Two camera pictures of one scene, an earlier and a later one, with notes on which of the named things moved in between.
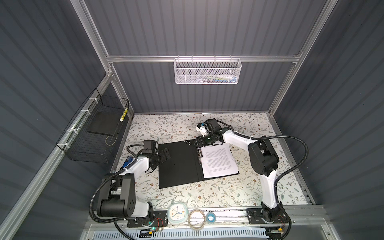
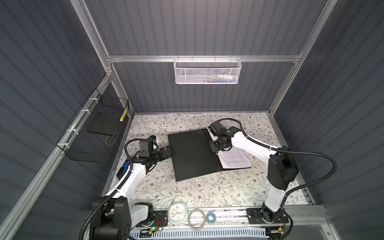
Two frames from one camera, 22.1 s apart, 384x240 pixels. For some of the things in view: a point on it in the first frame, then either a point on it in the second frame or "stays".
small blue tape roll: (211, 217) stays
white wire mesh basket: (207, 71) stays
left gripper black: (162, 157) stays
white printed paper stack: (217, 160) → (235, 158)
